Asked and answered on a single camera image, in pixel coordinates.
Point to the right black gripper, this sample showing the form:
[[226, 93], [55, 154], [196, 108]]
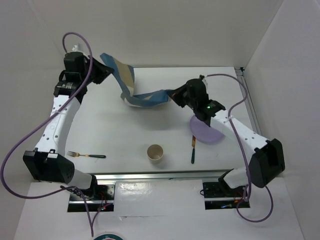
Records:
[[176, 93]]

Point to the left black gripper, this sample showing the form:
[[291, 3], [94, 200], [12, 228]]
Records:
[[103, 71]]

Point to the blue tan white placemat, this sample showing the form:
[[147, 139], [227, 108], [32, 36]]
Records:
[[125, 76]]

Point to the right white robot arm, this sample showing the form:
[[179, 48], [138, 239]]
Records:
[[263, 158]]

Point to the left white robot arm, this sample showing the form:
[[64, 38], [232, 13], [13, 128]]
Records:
[[47, 162]]

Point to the purple plate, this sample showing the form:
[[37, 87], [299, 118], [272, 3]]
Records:
[[204, 133]]

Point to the beige cup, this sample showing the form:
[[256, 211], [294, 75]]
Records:
[[155, 153]]

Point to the green round sticker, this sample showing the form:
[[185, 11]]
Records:
[[107, 236]]

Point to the green handled gold knife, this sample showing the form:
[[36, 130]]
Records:
[[193, 144]]

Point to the right aluminium rail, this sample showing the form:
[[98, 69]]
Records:
[[240, 74]]

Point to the aluminium rail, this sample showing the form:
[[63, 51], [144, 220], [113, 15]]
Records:
[[240, 74], [160, 175]]

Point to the front aluminium rail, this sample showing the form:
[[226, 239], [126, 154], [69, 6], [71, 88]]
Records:
[[160, 175]]

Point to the green handled gold fork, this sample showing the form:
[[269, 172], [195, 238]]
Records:
[[76, 155]]

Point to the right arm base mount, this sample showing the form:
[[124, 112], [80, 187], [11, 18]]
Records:
[[218, 196]]

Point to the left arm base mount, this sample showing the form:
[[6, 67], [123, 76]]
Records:
[[103, 199]]

